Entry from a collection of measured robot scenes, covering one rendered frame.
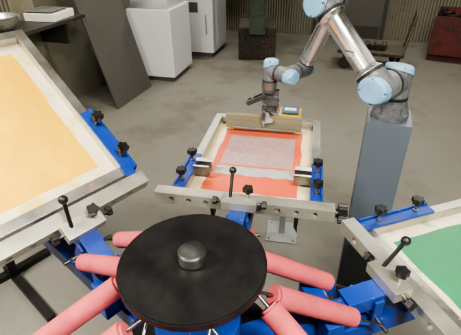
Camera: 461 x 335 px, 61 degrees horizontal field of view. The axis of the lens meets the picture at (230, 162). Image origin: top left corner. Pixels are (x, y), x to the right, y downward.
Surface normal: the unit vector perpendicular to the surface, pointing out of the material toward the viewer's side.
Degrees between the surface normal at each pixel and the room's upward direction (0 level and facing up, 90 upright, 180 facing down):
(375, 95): 95
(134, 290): 0
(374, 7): 90
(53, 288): 0
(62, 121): 32
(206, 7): 90
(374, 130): 90
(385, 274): 0
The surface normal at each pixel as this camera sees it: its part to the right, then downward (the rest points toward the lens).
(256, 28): -0.07, 0.50
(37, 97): 0.39, -0.55
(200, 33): -0.28, 0.50
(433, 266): -0.01, -0.85
